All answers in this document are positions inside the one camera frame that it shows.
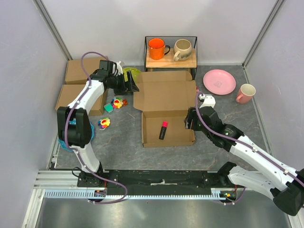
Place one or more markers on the white slotted cable duct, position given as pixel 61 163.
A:
pixel 95 195

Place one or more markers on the folded cardboard box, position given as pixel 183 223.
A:
pixel 69 92
pixel 74 72

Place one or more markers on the beige ceramic mug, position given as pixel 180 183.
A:
pixel 182 50

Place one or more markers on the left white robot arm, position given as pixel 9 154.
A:
pixel 78 137

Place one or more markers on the black pink marker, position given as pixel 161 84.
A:
pixel 163 130

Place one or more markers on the rainbow flower plush toy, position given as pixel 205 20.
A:
pixel 117 103

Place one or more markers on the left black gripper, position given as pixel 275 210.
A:
pixel 129 86

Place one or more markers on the blue dotted plate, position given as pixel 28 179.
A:
pixel 63 144

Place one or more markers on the orange mug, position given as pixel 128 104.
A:
pixel 158 49

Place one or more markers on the pink plate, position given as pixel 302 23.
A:
pixel 219 82

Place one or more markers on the front folded cardboard box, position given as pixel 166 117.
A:
pixel 69 92

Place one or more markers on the green dotted plate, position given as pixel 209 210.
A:
pixel 134 71

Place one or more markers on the brown cardboard box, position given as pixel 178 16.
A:
pixel 165 96

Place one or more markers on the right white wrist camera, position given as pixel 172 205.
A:
pixel 206 100

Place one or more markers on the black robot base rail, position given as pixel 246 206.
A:
pixel 145 178

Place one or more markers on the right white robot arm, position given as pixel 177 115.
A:
pixel 283 184

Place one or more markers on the black wire wooden shelf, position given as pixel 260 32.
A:
pixel 167 62

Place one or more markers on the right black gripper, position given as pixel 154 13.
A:
pixel 191 114

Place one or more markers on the rear folded cardboard box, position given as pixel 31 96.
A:
pixel 74 72

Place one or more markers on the pink mug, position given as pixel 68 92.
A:
pixel 245 93

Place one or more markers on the small rainbow flower plush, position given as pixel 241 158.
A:
pixel 104 123

